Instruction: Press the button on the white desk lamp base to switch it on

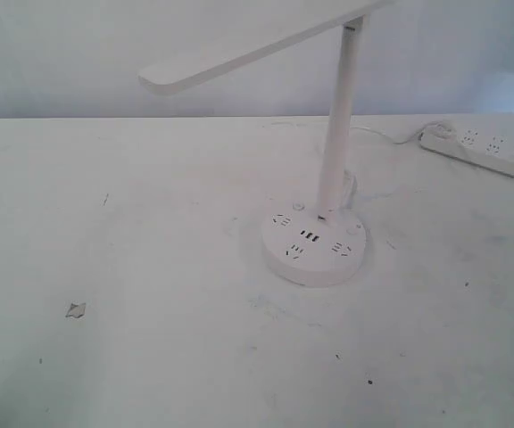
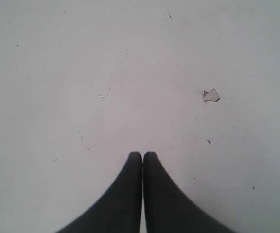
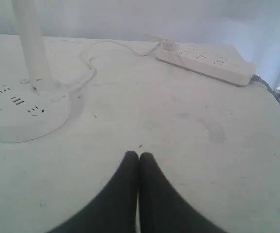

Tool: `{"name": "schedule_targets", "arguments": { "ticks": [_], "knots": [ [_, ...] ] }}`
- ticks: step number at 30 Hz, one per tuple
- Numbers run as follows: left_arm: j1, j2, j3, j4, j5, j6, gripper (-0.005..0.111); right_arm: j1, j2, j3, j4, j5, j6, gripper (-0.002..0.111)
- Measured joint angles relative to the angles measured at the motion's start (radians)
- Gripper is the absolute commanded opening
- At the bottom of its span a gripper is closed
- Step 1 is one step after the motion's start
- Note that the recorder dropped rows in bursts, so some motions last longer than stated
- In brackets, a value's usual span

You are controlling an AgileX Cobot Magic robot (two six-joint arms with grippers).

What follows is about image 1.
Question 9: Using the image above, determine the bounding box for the white desk lamp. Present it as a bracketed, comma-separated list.
[138, 1, 385, 287]

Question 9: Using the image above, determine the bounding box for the white power strip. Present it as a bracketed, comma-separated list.
[419, 127, 514, 177]

